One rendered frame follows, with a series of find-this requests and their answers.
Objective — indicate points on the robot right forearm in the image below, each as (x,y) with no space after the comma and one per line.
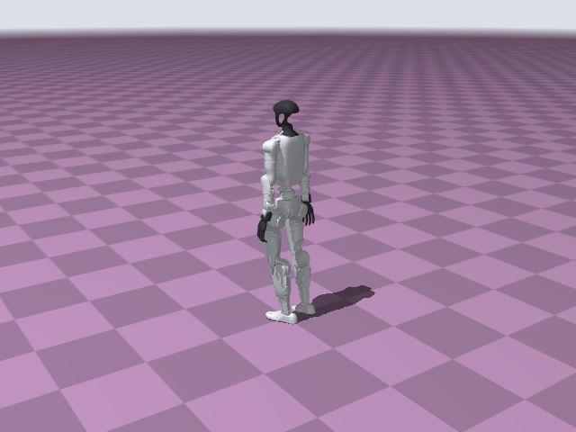
(304,184)

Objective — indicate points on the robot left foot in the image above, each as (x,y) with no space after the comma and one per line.
(278,316)

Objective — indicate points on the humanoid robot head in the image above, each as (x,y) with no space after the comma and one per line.
(286,107)

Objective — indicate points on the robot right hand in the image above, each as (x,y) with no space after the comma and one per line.
(309,212)

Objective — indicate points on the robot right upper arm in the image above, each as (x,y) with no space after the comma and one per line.
(306,155)

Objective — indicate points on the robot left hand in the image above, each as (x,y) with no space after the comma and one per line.
(262,226)

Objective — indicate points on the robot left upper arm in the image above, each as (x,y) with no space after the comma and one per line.
(270,149)

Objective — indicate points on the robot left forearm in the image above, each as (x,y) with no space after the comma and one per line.
(268,201)

